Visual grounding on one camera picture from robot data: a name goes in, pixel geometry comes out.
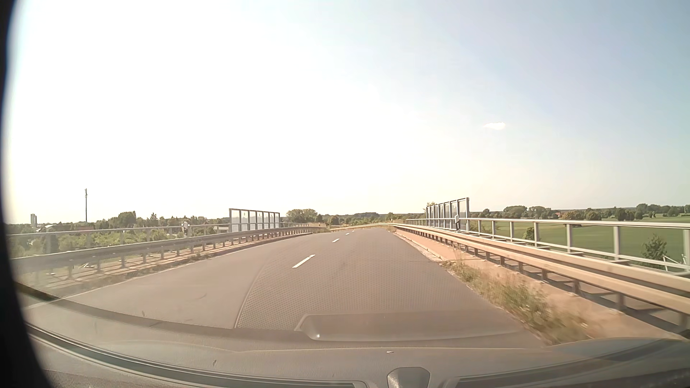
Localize grey asphalt road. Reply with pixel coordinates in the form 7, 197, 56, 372
24, 227, 545, 348

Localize road markings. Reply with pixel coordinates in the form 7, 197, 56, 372
24, 232, 429, 310

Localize glass panel screen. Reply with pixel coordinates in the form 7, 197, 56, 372
229, 208, 281, 233
425, 197, 470, 231

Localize car's own bonnet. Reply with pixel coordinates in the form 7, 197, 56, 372
24, 294, 690, 388

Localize row of trees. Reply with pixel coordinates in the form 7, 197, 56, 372
470, 203, 690, 222
5, 208, 427, 258

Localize grey metal bridge railing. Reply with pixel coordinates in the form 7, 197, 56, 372
6, 222, 311, 254
405, 217, 690, 273

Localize green field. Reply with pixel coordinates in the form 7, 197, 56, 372
470, 216, 690, 263

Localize small green tree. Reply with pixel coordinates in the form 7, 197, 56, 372
641, 235, 668, 269

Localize grey metal guard rail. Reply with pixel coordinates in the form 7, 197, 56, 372
10, 226, 324, 276
330, 223, 690, 327

